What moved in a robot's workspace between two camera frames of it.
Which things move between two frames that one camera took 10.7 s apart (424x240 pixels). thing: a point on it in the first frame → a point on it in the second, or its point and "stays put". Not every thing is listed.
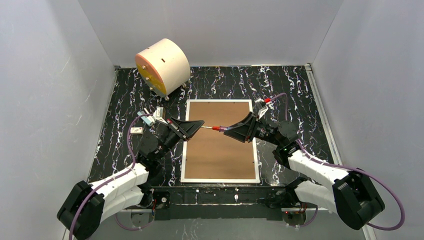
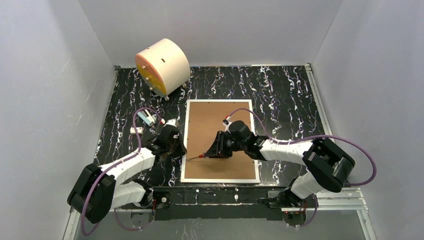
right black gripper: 251,129 → 220,145
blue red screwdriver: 221,128 → 200,156
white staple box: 136,130 stays put
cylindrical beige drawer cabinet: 164,67 stays put
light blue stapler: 148,119 stays put
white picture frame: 212,156 stays put
